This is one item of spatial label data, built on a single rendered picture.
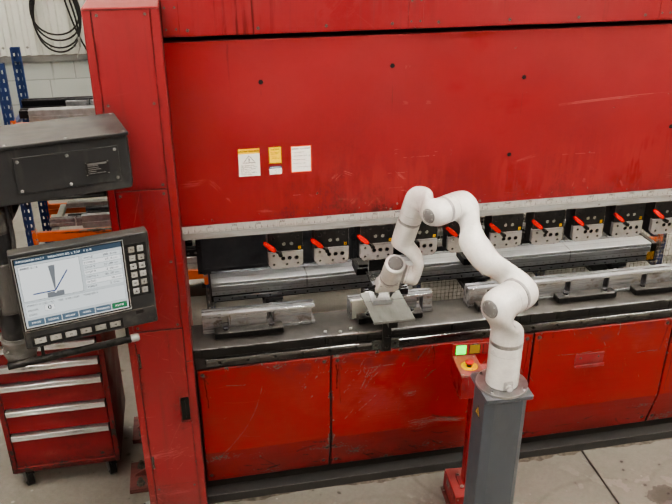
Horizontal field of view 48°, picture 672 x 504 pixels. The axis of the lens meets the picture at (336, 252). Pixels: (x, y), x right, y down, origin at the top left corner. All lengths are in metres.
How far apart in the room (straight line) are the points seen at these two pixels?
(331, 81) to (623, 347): 1.96
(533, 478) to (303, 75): 2.28
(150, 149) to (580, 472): 2.64
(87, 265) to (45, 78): 4.84
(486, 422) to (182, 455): 1.37
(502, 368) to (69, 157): 1.63
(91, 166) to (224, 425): 1.48
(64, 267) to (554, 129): 2.05
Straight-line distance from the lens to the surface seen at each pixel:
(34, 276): 2.69
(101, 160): 2.59
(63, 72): 7.39
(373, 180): 3.21
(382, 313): 3.30
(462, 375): 3.33
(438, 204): 2.70
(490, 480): 3.09
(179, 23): 2.93
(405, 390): 3.64
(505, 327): 2.69
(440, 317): 3.54
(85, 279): 2.71
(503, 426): 2.94
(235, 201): 3.14
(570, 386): 3.99
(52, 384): 3.75
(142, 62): 2.76
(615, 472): 4.23
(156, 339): 3.18
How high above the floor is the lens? 2.67
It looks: 26 degrees down
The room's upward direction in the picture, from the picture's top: straight up
